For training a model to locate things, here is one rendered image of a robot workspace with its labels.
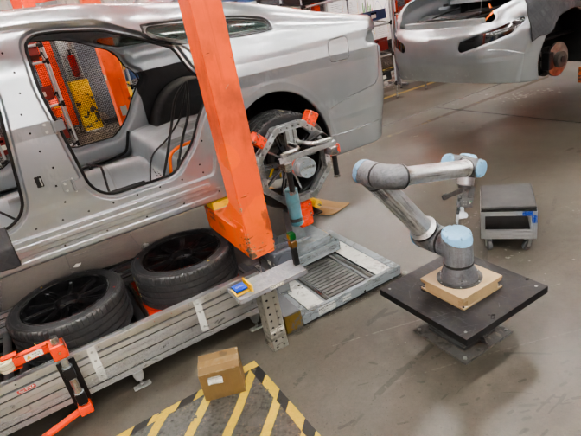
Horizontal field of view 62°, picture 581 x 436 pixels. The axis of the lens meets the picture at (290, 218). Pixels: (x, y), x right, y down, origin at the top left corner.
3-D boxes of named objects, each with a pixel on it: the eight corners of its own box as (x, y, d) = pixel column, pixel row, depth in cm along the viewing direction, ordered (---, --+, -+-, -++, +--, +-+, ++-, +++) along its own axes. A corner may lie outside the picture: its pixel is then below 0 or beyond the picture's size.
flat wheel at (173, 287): (199, 249, 364) (191, 221, 354) (259, 269, 320) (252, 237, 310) (122, 294, 322) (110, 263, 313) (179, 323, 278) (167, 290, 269)
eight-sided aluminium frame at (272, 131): (330, 186, 346) (318, 112, 324) (335, 189, 341) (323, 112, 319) (264, 213, 324) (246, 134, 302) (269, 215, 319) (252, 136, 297)
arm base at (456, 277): (486, 274, 251) (485, 258, 247) (463, 291, 242) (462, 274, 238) (455, 263, 266) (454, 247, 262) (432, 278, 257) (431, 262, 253)
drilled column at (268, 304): (280, 336, 294) (267, 278, 277) (289, 344, 286) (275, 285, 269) (266, 344, 290) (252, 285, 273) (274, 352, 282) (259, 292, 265)
